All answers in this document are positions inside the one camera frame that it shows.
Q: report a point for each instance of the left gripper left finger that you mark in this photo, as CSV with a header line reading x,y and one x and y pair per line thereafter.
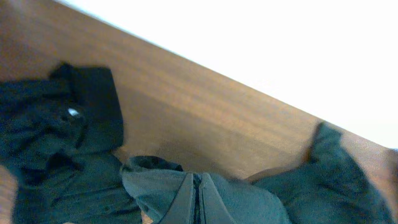
x,y
182,209

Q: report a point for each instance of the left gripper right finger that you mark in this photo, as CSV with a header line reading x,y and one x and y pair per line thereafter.
x,y
212,208

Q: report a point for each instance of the dark green t-shirt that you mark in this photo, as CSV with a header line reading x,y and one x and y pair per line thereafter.
x,y
329,188

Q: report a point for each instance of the black t-shirt white letters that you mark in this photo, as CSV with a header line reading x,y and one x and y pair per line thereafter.
x,y
57,139

